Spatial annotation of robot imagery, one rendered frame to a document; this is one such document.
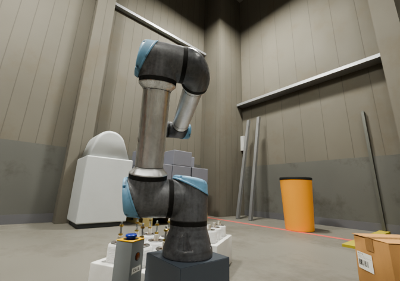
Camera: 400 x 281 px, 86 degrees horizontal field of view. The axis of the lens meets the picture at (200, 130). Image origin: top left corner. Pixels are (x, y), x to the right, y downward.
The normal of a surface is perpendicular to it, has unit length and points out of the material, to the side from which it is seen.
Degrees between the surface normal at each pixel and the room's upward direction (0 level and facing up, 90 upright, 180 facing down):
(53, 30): 90
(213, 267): 90
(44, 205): 90
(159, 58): 105
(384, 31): 90
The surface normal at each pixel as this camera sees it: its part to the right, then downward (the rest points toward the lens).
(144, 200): 0.25, -0.01
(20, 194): 0.65, -0.19
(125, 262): -0.37, -0.26
